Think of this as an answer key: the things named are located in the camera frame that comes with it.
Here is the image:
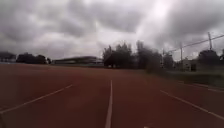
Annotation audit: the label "clump of dark trees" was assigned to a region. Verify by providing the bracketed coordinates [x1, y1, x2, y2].
[102, 40, 164, 72]

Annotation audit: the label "long low building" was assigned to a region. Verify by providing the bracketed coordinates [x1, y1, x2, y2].
[53, 55, 104, 66]

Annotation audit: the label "small dark tree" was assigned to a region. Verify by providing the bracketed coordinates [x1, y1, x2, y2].
[162, 51, 175, 70]

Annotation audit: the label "pole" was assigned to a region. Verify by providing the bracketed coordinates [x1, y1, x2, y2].
[179, 44, 184, 62]
[207, 31, 214, 51]

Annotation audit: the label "small pale building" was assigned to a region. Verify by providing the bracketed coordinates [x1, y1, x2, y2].
[181, 59, 198, 72]

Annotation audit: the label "row of dark bushes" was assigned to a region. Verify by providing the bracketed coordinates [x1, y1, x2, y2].
[15, 52, 53, 65]

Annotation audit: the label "dark round tree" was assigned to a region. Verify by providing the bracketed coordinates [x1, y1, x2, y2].
[198, 49, 224, 67]

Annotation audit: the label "overhead wires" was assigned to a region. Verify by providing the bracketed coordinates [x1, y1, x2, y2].
[164, 34, 224, 54]

